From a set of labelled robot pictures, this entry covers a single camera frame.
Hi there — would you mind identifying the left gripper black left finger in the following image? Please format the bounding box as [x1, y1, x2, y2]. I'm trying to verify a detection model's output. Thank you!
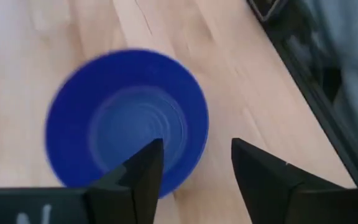
[0, 138, 165, 224]

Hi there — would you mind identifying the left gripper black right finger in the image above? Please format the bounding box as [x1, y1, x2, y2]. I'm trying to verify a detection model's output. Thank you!
[231, 138, 358, 224]

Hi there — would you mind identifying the blue plastic bowl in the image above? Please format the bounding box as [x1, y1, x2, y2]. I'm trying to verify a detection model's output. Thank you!
[44, 48, 210, 200]

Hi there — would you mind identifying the black table frame rail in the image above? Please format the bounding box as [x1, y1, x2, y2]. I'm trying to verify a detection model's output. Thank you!
[246, 0, 358, 189]

